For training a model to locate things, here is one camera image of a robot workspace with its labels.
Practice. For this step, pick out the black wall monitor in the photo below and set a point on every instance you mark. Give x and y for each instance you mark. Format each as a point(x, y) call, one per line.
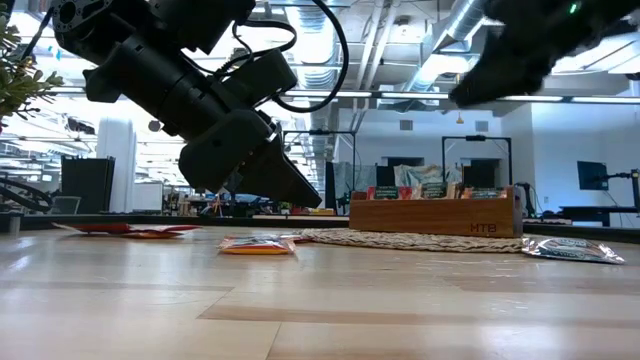
point(592, 175)

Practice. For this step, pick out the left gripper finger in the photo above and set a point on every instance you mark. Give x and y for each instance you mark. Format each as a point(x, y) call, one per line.
point(280, 180)

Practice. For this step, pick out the white building column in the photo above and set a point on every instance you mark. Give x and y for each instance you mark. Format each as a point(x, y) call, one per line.
point(117, 170)

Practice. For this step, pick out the pale patterned cloth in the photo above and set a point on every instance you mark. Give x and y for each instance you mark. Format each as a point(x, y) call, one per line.
point(425, 175)

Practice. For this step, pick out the red tea packet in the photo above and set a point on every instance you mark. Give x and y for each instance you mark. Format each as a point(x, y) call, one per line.
point(387, 192)
point(160, 231)
point(95, 228)
point(257, 245)

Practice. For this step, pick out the yellow hanging pendant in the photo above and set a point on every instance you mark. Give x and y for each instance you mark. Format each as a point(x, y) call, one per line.
point(459, 120)

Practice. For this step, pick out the black desk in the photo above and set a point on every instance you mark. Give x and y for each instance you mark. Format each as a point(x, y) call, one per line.
point(595, 212)

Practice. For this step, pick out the black metal frame stand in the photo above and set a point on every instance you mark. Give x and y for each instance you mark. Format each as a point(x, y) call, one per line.
point(475, 137)

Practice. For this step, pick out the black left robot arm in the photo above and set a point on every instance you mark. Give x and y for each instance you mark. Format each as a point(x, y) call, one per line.
point(140, 75)

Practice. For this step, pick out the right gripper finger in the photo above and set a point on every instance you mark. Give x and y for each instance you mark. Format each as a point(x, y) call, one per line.
point(490, 87)

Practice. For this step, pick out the black aluminium table frame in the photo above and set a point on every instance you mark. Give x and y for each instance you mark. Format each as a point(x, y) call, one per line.
point(100, 220)

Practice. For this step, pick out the white ceiling sensor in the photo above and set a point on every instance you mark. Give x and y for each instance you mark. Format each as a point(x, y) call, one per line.
point(403, 25)

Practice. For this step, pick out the black partition panel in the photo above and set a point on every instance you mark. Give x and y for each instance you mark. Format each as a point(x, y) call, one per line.
point(87, 185)

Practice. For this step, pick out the orange tea packet silver back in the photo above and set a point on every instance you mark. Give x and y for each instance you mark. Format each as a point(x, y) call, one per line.
point(570, 248)

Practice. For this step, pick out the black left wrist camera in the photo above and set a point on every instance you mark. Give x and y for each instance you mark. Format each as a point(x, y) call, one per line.
point(262, 77)

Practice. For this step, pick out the silver ribbed air duct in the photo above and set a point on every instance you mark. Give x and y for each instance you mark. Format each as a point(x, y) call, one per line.
point(451, 35)
point(312, 60)

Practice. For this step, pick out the potted green plant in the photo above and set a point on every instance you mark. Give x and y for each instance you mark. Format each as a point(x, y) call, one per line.
point(20, 75)

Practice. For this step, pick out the round woven placemat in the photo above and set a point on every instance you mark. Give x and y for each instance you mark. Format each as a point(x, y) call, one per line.
point(380, 241)

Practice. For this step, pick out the wooden tea box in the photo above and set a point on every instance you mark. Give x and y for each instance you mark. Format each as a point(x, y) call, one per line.
point(430, 220)

